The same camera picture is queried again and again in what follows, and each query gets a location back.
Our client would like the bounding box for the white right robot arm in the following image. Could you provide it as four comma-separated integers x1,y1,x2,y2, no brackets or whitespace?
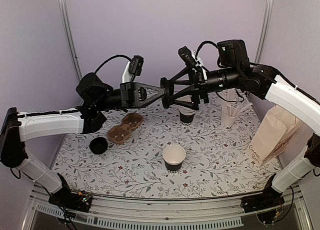
161,40,320,208

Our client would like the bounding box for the single black paper cup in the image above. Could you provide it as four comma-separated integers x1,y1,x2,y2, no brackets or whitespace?
162,145,186,171

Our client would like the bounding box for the paper takeout bag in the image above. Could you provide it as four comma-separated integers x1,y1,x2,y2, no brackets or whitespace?
246,105,303,166

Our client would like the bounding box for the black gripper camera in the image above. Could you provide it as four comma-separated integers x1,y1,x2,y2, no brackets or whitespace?
178,46,208,74
121,55,144,83

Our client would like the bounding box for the stack of black cup lids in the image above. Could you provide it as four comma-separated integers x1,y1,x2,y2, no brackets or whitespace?
89,137,108,155

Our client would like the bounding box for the brown cardboard cup carrier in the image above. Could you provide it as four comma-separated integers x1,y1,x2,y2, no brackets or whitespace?
107,113,144,145

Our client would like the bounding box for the white cup with straws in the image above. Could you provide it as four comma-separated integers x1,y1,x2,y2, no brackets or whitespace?
220,89,252,129

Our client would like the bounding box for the black right gripper camera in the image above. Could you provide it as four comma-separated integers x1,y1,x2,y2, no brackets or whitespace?
178,46,208,74

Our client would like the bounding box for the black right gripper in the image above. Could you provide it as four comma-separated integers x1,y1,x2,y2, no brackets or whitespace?
167,65,241,110

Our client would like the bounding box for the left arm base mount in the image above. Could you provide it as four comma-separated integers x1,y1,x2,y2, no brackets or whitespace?
48,187,92,212

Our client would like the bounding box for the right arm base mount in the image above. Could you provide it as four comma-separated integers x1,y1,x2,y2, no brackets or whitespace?
240,183,285,224

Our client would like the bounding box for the floral tablecloth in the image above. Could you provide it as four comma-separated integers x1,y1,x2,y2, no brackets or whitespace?
52,94,280,199

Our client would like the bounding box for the stack of black paper cups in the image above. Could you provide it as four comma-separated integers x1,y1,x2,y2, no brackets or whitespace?
178,95,196,124

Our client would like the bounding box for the black left gripper camera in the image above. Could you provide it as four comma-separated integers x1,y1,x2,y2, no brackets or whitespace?
121,55,144,83

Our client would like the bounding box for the single black cup lid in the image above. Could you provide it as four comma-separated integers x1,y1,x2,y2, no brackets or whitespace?
160,77,174,109

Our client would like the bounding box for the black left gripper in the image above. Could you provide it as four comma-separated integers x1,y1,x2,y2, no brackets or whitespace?
95,81,166,112

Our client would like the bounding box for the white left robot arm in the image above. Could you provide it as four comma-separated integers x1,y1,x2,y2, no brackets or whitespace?
0,72,165,207

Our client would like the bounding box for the aluminium front rail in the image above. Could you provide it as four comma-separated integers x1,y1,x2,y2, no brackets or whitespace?
22,185,313,229

